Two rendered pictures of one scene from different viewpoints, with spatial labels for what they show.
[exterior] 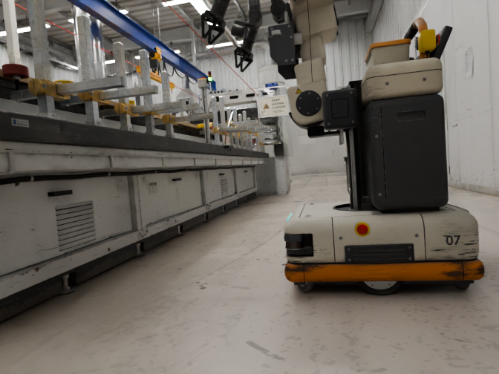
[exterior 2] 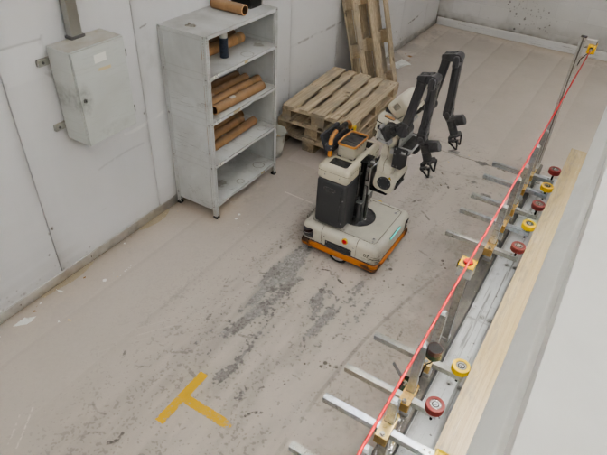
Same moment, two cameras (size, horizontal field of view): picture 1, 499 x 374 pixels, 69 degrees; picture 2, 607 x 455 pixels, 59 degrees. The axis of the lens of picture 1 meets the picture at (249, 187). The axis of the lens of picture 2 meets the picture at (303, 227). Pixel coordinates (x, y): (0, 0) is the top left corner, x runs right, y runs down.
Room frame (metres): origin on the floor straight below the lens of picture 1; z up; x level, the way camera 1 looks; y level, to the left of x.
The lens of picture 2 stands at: (4.93, 0.15, 2.82)
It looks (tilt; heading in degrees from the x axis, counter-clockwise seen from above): 38 degrees down; 198
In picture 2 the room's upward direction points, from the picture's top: 3 degrees clockwise
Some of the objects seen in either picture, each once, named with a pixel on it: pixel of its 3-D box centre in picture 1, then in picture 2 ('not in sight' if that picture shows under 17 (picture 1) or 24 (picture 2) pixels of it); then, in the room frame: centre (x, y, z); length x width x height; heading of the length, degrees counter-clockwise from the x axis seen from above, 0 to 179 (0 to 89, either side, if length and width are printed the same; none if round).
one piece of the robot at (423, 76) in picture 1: (385, 132); (351, 179); (1.52, -0.58, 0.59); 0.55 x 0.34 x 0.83; 168
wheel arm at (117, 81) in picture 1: (66, 90); (522, 172); (1.27, 0.60, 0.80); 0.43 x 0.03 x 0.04; 78
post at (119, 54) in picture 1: (122, 93); (516, 196); (1.73, 0.56, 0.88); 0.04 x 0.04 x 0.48; 78
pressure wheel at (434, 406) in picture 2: not in sight; (433, 411); (3.51, 0.31, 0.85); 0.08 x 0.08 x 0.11
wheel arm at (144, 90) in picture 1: (108, 96); (514, 186); (1.52, 0.55, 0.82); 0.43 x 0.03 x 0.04; 78
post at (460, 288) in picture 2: (206, 116); (453, 307); (2.94, 0.31, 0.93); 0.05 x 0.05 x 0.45; 78
